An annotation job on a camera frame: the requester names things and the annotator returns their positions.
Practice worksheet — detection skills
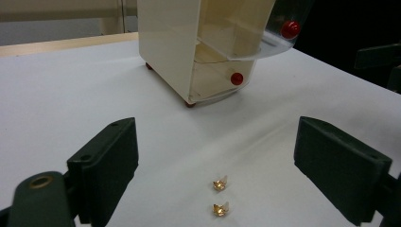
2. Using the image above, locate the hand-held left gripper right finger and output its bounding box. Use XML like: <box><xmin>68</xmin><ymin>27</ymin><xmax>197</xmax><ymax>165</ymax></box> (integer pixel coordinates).
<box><xmin>293</xmin><ymin>115</ymin><xmax>393</xmax><ymax>227</ymax></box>

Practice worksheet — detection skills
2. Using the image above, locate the cream jewelry cabinet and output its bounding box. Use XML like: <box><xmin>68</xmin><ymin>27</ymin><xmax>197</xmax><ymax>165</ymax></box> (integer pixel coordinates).
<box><xmin>136</xmin><ymin>0</ymin><xmax>278</xmax><ymax>109</ymax></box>

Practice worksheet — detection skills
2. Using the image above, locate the gold earring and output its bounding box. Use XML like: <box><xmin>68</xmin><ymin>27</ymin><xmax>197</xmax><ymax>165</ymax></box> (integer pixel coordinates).
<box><xmin>212</xmin><ymin>201</ymin><xmax>231</xmax><ymax>218</ymax></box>
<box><xmin>212</xmin><ymin>175</ymin><xmax>229</xmax><ymax>192</ymax></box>

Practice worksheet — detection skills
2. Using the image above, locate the clear drawer with red knob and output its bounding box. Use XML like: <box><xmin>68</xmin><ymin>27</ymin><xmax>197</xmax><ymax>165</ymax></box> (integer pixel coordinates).
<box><xmin>197</xmin><ymin>0</ymin><xmax>316</xmax><ymax>61</ymax></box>
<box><xmin>188</xmin><ymin>58</ymin><xmax>257</xmax><ymax>104</ymax></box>

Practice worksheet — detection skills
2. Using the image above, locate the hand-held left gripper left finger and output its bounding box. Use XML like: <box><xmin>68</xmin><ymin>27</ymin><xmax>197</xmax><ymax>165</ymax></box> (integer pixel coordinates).
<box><xmin>65</xmin><ymin>116</ymin><xmax>140</xmax><ymax>227</ymax></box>

